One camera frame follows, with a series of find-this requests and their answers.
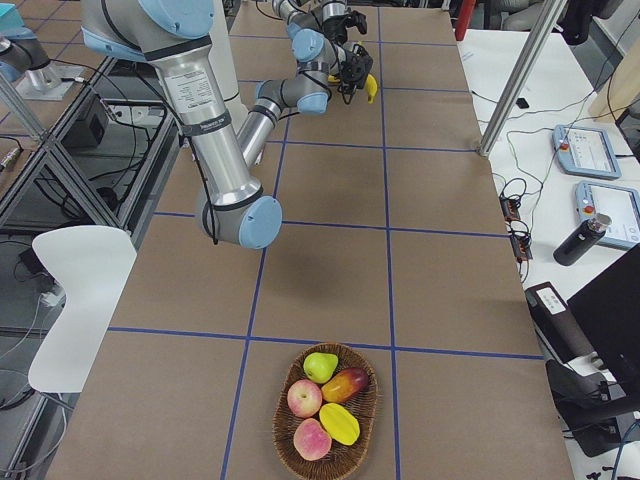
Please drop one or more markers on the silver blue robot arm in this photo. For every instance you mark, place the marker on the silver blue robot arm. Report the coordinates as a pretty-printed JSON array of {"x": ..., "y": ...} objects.
[
  {"x": 174, "y": 38},
  {"x": 328, "y": 18}
]

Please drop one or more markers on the black monitor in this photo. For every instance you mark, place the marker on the black monitor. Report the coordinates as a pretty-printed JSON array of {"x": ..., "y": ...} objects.
[{"x": 607, "y": 311}]

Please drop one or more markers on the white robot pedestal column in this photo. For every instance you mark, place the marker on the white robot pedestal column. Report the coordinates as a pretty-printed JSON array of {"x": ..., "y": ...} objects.
[{"x": 222, "y": 64}]

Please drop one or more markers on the yellow banana short right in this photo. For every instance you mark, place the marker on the yellow banana short right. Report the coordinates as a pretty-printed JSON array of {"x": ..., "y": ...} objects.
[{"x": 339, "y": 423}]

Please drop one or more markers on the woven wicker basket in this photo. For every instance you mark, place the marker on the woven wicker basket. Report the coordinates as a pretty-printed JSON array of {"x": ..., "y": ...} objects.
[{"x": 341, "y": 461}]

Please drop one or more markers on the pink apple front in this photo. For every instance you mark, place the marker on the pink apple front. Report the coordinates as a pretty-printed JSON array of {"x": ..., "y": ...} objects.
[{"x": 311, "y": 441}]

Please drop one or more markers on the blue teach pendant near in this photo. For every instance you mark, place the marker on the blue teach pendant near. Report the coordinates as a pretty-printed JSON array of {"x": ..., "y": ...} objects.
[{"x": 620, "y": 203}]

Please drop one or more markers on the black water bottle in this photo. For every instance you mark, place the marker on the black water bottle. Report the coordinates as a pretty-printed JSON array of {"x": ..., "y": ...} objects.
[{"x": 584, "y": 237}]

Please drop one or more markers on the white curved panel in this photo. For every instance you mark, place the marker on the white curved panel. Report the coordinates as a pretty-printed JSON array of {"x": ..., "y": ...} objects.
[{"x": 91, "y": 263}]

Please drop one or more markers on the small black puck device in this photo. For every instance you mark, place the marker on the small black puck device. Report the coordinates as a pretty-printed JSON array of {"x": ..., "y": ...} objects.
[{"x": 522, "y": 103}]

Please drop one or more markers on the orange circuit board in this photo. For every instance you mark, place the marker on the orange circuit board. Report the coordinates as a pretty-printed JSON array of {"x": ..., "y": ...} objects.
[
  {"x": 510, "y": 208},
  {"x": 520, "y": 243}
]

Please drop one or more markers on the blue teach pendant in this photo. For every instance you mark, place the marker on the blue teach pendant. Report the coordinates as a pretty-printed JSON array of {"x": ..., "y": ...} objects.
[
  {"x": 585, "y": 152},
  {"x": 620, "y": 203}
]

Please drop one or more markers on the pink apple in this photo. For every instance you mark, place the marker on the pink apple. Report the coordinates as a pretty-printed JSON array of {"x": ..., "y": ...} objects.
[
  {"x": 311, "y": 441},
  {"x": 304, "y": 398}
]

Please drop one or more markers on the orange circuit board far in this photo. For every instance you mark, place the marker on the orange circuit board far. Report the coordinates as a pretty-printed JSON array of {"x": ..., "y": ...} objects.
[{"x": 510, "y": 208}]

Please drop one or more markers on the black box with label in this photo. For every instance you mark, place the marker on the black box with label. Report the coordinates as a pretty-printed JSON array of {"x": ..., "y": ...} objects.
[{"x": 556, "y": 324}]

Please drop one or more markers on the aluminium frame post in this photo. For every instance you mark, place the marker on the aluminium frame post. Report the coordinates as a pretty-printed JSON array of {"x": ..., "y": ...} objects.
[{"x": 533, "y": 46}]

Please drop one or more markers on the blue teach pendant far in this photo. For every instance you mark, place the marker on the blue teach pendant far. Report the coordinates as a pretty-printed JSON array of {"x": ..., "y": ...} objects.
[{"x": 585, "y": 152}]

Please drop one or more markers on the red yellow mango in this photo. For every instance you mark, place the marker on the red yellow mango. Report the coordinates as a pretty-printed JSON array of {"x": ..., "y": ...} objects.
[{"x": 345, "y": 385}]

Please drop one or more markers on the green pear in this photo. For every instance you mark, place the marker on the green pear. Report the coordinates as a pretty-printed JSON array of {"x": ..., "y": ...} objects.
[{"x": 319, "y": 367}]

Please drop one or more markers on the pink apple rear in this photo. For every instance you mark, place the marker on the pink apple rear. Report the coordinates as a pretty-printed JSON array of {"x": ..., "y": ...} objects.
[{"x": 304, "y": 398}]

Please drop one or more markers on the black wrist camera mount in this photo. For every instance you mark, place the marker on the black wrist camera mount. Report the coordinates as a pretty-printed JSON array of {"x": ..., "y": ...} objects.
[
  {"x": 354, "y": 70},
  {"x": 354, "y": 19}
]

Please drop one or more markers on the orange circuit board near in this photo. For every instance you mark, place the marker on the orange circuit board near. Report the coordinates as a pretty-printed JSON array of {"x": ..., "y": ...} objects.
[{"x": 520, "y": 243}]

